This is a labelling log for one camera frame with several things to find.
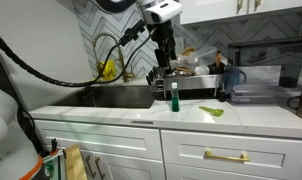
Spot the black countertop appliance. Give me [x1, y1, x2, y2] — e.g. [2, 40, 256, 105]
[226, 35, 302, 105]

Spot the gold drawer handle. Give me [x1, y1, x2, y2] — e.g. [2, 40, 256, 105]
[204, 150, 251, 164]

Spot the gold spring kitchen faucet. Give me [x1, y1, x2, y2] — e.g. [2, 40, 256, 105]
[92, 31, 136, 84]

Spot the dish drying rack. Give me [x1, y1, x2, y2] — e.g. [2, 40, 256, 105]
[146, 65, 227, 101]

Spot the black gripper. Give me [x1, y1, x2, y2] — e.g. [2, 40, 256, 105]
[152, 19, 178, 77]

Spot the yellow cloth on faucet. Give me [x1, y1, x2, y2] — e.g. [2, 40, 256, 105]
[97, 60, 117, 81]

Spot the gold cabinet door handle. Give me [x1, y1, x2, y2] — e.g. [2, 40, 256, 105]
[84, 154, 96, 178]
[94, 156, 106, 180]

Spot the white wall outlet plate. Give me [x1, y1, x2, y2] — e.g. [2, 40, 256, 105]
[175, 36, 186, 53]

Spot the black corrugated cable hose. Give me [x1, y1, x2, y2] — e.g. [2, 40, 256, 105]
[0, 24, 158, 89]

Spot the stainless steel sink basin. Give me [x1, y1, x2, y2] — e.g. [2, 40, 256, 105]
[52, 85, 156, 110]

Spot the white base cabinet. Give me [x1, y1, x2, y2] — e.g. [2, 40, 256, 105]
[33, 118, 302, 180]

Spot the light wooden board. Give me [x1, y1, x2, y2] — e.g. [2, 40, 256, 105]
[63, 143, 89, 180]

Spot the orange handled utensil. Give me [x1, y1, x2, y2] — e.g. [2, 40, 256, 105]
[215, 51, 223, 68]

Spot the clear glass bowl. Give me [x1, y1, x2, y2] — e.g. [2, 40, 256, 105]
[178, 45, 219, 69]

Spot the white upper cabinet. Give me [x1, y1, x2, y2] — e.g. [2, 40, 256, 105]
[178, 0, 302, 26]

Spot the green plastic spoon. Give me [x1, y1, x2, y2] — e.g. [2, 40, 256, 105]
[198, 105, 225, 118]

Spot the blue pitcher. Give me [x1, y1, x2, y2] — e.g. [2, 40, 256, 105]
[222, 66, 248, 97]

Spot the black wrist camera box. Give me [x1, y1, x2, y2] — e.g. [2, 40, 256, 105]
[118, 19, 148, 47]

